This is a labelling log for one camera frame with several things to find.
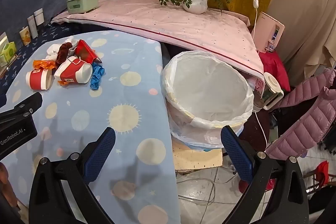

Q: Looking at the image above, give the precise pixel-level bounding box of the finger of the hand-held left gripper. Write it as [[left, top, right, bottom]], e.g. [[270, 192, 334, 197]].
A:
[[0, 92, 43, 124]]

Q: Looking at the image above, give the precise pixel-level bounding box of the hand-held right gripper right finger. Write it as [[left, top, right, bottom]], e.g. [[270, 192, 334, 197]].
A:
[[220, 126, 310, 224]]

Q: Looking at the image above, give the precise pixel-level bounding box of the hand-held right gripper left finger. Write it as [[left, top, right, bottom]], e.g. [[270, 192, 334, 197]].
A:
[[28, 127, 116, 224]]

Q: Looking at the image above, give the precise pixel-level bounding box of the small red white paper cup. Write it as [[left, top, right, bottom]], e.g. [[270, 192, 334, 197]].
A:
[[26, 68, 53, 90]]

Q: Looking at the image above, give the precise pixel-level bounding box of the large red white paper bucket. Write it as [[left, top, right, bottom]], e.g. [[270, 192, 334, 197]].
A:
[[54, 57, 93, 84]]

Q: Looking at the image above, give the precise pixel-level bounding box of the dark red velvet scrunchie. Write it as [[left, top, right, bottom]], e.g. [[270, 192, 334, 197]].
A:
[[56, 43, 73, 65]]

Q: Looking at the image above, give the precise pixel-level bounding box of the blue plastic wrapper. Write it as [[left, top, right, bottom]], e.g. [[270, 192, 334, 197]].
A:
[[90, 63, 106, 90]]

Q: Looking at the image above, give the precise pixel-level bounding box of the bin with white plastic liner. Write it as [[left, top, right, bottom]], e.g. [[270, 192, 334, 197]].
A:
[[162, 50, 255, 152]]

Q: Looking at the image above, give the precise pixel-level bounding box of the red paper food box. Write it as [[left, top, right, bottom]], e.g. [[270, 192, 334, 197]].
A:
[[75, 39, 102, 64]]

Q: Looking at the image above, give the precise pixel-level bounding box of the person's left hand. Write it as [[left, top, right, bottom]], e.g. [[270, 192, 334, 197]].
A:
[[0, 163, 20, 216]]

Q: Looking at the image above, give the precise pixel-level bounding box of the red bottle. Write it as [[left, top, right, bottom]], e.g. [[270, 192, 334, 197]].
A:
[[265, 177, 277, 191]]

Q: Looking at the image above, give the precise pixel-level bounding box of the orange plastic wrapper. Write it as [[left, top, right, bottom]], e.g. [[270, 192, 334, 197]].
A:
[[33, 59, 72, 87]]

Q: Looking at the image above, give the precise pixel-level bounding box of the green printed box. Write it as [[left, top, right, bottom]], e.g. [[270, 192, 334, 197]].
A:
[[0, 42, 17, 67]]

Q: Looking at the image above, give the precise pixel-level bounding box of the crumpled white tissue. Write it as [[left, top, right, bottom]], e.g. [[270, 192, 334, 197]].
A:
[[47, 35, 78, 60]]

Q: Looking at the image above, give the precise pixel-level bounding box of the dark blue printed cloth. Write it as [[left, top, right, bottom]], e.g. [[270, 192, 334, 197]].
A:
[[0, 22, 76, 96]]

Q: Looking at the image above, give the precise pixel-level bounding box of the pink down jacket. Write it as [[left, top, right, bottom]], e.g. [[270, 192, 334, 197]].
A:
[[265, 68, 336, 161]]

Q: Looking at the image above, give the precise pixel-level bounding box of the grey bottle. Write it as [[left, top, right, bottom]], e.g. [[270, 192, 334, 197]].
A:
[[27, 15, 39, 39]]

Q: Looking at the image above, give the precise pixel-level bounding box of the white electric kettle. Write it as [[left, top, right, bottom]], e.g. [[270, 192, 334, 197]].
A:
[[253, 72, 284, 111]]

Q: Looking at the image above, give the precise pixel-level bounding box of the light blue printed tablecloth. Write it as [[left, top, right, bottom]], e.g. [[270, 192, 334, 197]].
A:
[[0, 30, 181, 224]]

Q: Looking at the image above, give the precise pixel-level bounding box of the red stool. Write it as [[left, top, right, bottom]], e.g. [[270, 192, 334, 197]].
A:
[[302, 160, 332, 191]]

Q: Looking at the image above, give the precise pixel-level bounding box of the white bottle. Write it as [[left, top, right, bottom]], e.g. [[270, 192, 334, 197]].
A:
[[34, 8, 45, 26]]

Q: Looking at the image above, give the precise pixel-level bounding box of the red cloth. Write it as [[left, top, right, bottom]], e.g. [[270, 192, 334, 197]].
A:
[[259, 51, 290, 92]]

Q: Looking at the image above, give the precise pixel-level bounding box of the green tissue box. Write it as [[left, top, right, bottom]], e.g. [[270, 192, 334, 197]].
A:
[[67, 0, 99, 14]]

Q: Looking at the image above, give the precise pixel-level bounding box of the pink box appliance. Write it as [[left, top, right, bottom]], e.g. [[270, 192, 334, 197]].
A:
[[251, 12, 286, 54]]

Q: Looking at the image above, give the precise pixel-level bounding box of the pink padded blanket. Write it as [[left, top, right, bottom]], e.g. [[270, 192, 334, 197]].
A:
[[51, 0, 265, 80]]

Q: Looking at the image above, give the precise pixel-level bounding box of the beige curtain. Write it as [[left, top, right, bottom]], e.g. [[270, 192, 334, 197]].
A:
[[265, 0, 336, 83]]

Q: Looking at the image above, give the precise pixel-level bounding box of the white power cord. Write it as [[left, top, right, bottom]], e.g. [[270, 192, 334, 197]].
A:
[[255, 111, 271, 151]]

